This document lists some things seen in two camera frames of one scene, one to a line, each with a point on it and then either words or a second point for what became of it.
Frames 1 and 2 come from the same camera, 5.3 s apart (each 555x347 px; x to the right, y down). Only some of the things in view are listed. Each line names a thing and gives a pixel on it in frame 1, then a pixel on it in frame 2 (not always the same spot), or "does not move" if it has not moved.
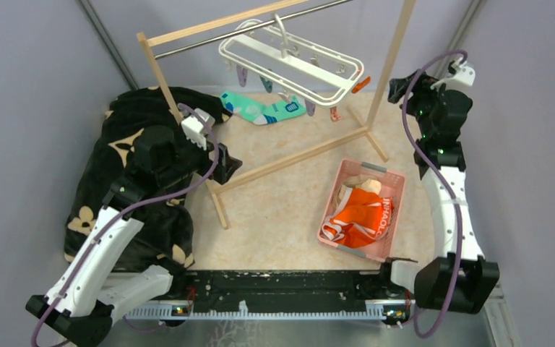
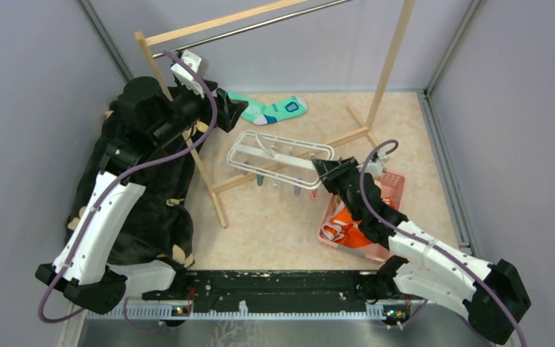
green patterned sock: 261,112 does not move
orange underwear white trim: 359,219 does not move
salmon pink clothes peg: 334,115 to 314,195
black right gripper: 421,87 to 330,170
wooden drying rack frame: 366,130 does not move
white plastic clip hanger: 289,64 to 278,158
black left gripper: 226,166 to 229,109
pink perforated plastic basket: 392,184 does not move
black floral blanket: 166,236 does not move
